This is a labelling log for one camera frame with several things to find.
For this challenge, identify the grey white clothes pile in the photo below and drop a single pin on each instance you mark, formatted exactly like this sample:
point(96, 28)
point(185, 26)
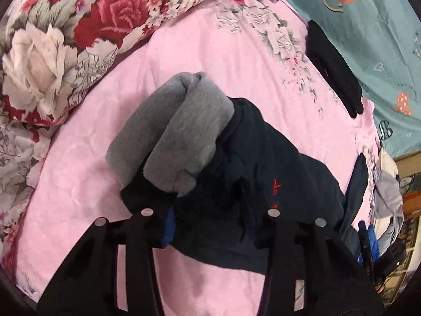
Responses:
point(388, 202)

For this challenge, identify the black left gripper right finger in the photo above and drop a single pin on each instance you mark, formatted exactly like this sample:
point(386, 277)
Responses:
point(308, 252)

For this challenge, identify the folded black garment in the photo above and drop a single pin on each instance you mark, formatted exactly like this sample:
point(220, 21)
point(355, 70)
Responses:
point(334, 69)

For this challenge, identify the red white floral quilt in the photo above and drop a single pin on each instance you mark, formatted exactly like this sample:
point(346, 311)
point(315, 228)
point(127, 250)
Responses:
point(52, 52)

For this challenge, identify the dark navy pants grey cuffs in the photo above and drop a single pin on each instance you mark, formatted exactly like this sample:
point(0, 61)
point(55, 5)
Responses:
point(190, 139)

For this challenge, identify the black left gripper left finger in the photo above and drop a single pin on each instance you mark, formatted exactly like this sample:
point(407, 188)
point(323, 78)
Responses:
point(86, 281)

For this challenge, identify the teal heart pattern sheet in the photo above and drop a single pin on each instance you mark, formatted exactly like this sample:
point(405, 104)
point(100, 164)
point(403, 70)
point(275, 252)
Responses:
point(380, 41)

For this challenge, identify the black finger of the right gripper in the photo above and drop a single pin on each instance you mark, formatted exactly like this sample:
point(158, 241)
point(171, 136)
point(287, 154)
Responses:
point(368, 249)

